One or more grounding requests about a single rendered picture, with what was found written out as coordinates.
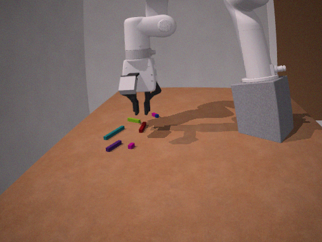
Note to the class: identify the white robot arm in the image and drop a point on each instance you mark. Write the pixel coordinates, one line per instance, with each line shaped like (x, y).
(248, 28)

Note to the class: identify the purple rod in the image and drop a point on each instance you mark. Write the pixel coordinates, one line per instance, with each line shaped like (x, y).
(113, 146)

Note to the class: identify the dark red rod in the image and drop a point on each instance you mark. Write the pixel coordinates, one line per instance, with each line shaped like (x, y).
(141, 129)

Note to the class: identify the lime green rod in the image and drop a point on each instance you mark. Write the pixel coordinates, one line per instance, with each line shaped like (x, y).
(133, 120)

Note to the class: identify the turquoise rod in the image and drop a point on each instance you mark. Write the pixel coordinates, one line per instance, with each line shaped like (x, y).
(112, 133)

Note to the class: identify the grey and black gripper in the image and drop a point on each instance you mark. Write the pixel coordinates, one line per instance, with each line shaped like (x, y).
(147, 81)

